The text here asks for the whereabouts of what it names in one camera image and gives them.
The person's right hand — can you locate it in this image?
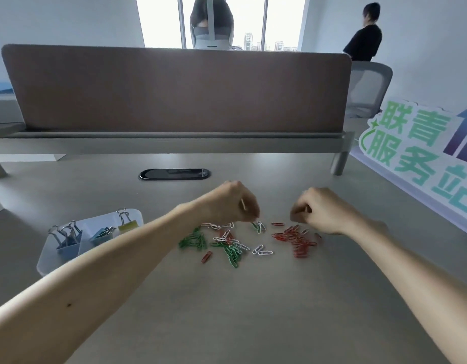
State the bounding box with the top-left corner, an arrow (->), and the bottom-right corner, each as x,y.
289,187 -> 362,236

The person's left hand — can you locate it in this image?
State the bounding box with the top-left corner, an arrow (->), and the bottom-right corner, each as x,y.
194,180 -> 261,225

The pile of coloured paper clips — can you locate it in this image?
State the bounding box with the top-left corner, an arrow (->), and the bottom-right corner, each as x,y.
178,220 -> 323,269

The pile of colourful binder clips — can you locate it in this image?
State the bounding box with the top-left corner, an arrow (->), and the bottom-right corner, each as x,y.
47,207 -> 139,260

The clear plastic organizer tray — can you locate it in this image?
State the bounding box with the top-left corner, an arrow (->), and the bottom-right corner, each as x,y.
36,207 -> 144,277

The person's right forearm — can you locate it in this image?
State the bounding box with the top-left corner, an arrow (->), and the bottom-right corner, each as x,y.
347,215 -> 467,364

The person's left forearm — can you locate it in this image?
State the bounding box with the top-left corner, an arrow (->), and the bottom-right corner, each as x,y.
0,202 -> 204,364

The white sign with green lettering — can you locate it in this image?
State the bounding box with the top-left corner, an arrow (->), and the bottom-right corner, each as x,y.
350,99 -> 467,239

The brown desk divider panel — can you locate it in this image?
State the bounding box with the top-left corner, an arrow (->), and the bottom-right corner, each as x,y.
1,44 -> 353,134

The grey mesh office chair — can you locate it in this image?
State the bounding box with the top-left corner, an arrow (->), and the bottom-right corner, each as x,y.
345,61 -> 393,119

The white head-mounted headset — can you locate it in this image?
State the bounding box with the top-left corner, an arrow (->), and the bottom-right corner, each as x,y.
191,0 -> 234,51

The large glass window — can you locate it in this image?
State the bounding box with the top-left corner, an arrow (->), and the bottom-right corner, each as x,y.
136,0 -> 307,52

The black oval cable grommet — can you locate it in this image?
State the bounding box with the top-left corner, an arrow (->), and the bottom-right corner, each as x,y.
138,168 -> 211,181

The grey divider base rail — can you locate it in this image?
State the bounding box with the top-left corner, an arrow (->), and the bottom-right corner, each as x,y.
0,123 -> 357,180

